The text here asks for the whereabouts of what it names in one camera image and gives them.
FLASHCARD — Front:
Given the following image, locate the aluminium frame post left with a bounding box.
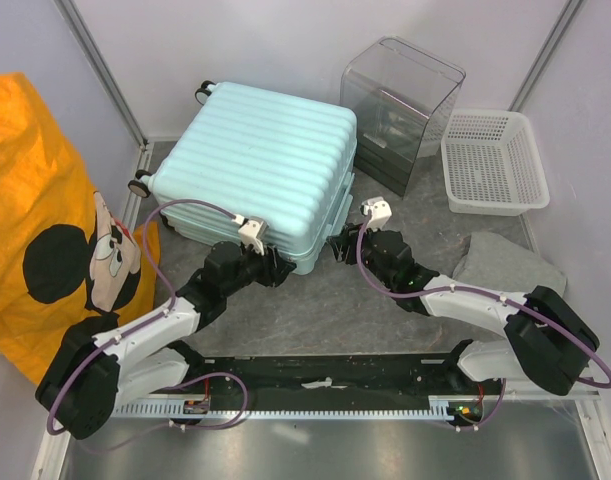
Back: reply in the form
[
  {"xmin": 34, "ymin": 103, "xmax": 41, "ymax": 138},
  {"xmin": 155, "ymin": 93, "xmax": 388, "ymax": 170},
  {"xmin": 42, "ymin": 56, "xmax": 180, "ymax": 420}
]
[{"xmin": 54, "ymin": 0, "xmax": 149, "ymax": 149}]

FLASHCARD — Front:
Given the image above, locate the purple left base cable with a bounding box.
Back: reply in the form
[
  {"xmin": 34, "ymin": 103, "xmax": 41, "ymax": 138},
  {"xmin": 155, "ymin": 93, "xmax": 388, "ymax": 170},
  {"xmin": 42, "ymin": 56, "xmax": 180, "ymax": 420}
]
[{"xmin": 77, "ymin": 372, "xmax": 250, "ymax": 454}]

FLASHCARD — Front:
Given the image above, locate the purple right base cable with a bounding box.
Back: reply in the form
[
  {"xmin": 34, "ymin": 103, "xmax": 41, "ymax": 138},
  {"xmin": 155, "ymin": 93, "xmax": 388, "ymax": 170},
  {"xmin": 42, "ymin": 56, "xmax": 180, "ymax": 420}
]
[{"xmin": 447, "ymin": 372, "xmax": 510, "ymax": 434}]

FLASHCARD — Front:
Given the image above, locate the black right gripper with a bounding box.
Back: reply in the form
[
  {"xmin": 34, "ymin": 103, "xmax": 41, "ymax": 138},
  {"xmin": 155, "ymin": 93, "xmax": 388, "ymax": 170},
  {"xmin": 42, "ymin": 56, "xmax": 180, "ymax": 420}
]
[{"xmin": 326, "ymin": 218, "xmax": 395, "ymax": 289}]

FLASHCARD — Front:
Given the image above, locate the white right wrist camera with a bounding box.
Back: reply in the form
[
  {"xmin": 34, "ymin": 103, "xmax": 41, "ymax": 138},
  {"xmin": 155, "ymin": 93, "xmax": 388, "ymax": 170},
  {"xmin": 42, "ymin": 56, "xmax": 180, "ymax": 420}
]
[{"xmin": 361, "ymin": 196, "xmax": 392, "ymax": 230}]

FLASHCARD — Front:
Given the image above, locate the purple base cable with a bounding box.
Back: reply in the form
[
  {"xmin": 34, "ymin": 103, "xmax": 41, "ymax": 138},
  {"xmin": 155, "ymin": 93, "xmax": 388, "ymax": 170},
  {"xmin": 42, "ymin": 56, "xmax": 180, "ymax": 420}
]
[
  {"xmin": 77, "ymin": 372, "xmax": 250, "ymax": 454},
  {"xmin": 447, "ymin": 372, "xmax": 510, "ymax": 434}
]

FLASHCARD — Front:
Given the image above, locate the white slotted cable duct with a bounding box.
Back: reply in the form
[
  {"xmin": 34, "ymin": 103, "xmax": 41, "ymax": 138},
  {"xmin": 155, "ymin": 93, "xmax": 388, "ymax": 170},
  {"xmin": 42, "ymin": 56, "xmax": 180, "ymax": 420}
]
[{"xmin": 112, "ymin": 394, "xmax": 477, "ymax": 420}]

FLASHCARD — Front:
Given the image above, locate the white perforated plastic basket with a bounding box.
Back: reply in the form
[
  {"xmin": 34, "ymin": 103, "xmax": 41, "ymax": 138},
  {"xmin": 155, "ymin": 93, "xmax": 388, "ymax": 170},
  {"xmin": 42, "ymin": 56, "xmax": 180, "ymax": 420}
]
[{"xmin": 441, "ymin": 109, "xmax": 550, "ymax": 216}]

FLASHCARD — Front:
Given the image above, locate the clear smoky plastic container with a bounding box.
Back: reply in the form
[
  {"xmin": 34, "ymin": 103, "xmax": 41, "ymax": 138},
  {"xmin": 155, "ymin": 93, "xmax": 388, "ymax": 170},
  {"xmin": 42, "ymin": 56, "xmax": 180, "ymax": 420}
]
[{"xmin": 340, "ymin": 36, "xmax": 466, "ymax": 197}]

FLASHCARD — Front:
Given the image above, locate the grey folded cloth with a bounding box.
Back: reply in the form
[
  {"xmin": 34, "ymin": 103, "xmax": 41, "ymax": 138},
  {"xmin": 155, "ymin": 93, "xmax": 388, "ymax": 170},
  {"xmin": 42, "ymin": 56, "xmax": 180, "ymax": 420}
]
[{"xmin": 452, "ymin": 232, "xmax": 567, "ymax": 296}]

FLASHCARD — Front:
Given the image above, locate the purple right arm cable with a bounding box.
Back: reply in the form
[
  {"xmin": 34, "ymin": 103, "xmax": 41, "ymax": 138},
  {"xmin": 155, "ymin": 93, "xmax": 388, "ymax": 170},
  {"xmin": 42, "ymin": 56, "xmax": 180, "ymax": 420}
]
[{"xmin": 355, "ymin": 209, "xmax": 611, "ymax": 389}]

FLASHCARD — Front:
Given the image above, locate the aluminium frame post right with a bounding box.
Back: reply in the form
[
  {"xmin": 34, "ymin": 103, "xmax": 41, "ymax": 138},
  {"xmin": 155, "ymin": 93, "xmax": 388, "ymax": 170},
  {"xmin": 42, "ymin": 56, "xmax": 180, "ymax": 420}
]
[{"xmin": 509, "ymin": 0, "xmax": 586, "ymax": 112}]

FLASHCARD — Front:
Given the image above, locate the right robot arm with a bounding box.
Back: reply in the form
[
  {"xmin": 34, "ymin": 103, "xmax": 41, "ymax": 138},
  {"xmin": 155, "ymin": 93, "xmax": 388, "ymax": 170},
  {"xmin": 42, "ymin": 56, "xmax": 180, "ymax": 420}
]
[{"xmin": 328, "ymin": 224, "xmax": 600, "ymax": 396}]

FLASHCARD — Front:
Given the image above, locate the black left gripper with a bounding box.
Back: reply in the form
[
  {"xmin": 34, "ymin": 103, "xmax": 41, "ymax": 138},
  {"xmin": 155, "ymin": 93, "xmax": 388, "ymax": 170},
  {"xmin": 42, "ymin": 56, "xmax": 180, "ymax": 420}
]
[{"xmin": 223, "ymin": 240, "xmax": 296, "ymax": 297}]

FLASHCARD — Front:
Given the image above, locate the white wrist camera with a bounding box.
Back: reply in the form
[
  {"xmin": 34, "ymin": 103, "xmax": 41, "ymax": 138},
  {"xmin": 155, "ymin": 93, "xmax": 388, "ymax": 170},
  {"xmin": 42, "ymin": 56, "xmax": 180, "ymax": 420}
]
[
  {"xmin": 233, "ymin": 214, "xmax": 268, "ymax": 256},
  {"xmin": 361, "ymin": 196, "xmax": 392, "ymax": 230}
]

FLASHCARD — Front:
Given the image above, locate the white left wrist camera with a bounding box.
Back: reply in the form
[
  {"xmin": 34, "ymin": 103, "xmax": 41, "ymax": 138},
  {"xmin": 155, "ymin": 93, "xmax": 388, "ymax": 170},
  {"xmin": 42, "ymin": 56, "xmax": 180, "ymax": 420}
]
[{"xmin": 233, "ymin": 214, "xmax": 268, "ymax": 256}]

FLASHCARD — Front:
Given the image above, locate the aluminium frame post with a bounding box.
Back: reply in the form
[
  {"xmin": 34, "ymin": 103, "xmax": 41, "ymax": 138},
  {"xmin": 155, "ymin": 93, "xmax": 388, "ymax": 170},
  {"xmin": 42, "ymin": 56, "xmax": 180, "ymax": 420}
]
[
  {"xmin": 509, "ymin": 0, "xmax": 586, "ymax": 112},
  {"xmin": 54, "ymin": 0, "xmax": 149, "ymax": 149}
]

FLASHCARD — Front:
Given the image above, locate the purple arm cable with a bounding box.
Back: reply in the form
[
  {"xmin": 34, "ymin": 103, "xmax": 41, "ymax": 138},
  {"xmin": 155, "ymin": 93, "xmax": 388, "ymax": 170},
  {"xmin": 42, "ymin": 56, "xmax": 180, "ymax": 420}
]
[
  {"xmin": 45, "ymin": 198, "xmax": 246, "ymax": 436},
  {"xmin": 355, "ymin": 209, "xmax": 611, "ymax": 389}
]

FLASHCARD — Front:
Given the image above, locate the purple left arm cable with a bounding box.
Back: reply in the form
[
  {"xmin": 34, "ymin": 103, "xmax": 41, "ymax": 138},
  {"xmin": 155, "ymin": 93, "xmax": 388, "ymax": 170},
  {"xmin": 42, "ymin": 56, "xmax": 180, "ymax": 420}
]
[{"xmin": 45, "ymin": 198, "xmax": 246, "ymax": 436}]

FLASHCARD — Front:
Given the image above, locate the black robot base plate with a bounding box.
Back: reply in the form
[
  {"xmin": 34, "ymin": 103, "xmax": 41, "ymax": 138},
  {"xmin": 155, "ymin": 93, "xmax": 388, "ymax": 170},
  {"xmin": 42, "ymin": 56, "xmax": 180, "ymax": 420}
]
[{"xmin": 172, "ymin": 353, "xmax": 505, "ymax": 429}]

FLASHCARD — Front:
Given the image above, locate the light blue hard suitcase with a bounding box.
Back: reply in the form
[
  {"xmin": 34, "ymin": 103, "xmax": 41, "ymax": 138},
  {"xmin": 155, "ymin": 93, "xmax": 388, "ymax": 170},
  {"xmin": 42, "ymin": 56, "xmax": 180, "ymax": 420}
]
[{"xmin": 128, "ymin": 81, "xmax": 357, "ymax": 275}]

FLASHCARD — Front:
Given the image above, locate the orange cartoon mouse bag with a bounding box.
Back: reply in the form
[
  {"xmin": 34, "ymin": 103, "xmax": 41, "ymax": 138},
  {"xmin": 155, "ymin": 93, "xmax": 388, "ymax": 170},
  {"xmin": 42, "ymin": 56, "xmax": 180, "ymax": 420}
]
[{"xmin": 0, "ymin": 73, "xmax": 160, "ymax": 383}]

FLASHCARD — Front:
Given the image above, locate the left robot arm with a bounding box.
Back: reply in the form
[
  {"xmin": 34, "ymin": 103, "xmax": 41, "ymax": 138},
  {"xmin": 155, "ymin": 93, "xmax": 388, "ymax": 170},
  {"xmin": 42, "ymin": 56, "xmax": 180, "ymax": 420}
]
[{"xmin": 35, "ymin": 242, "xmax": 296, "ymax": 439}]

